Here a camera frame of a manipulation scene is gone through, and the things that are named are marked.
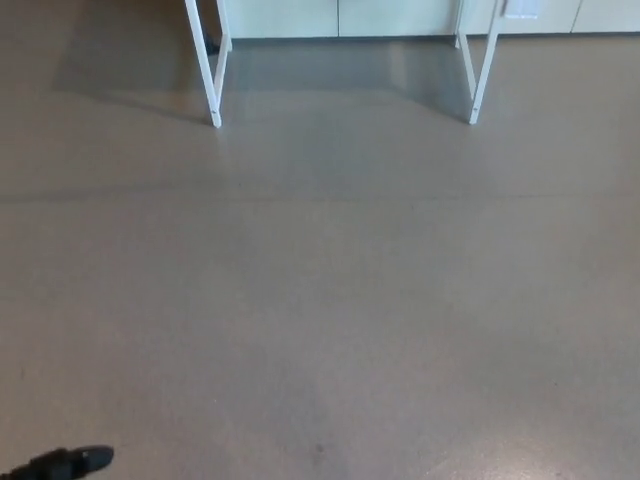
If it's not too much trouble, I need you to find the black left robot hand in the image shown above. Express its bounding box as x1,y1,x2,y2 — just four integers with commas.
0,444,115,480

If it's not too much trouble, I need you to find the white desk leg frame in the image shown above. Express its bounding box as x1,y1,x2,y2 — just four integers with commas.
184,0,234,127
454,0,509,125

